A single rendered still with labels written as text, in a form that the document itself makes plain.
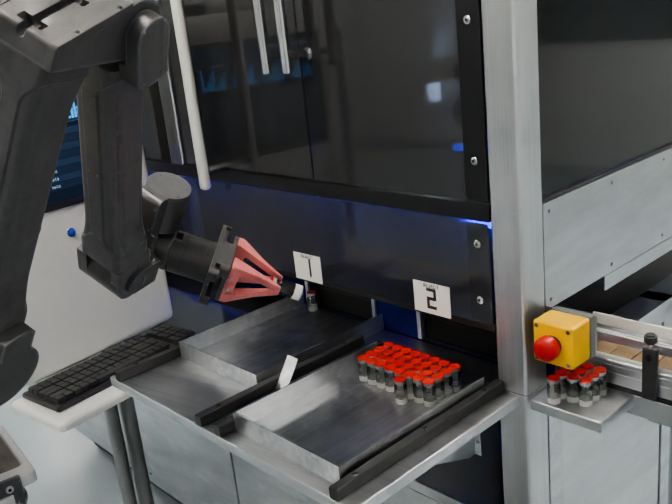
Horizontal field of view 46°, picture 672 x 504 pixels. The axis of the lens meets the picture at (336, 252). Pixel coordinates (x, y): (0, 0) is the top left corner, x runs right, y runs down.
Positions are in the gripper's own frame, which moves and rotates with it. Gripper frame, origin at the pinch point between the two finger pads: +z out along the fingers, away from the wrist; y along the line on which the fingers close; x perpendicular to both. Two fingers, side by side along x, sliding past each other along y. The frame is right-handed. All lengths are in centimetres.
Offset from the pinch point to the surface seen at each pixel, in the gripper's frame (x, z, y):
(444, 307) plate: 14.1, 32.8, 24.7
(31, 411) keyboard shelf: 74, -34, 23
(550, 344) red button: 1.5, 44.3, 8.5
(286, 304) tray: 50, 11, 53
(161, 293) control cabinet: 74, -17, 68
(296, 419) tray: 32.4, 13.2, 5.9
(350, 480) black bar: 19.4, 19.3, -13.0
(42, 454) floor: 208, -44, 102
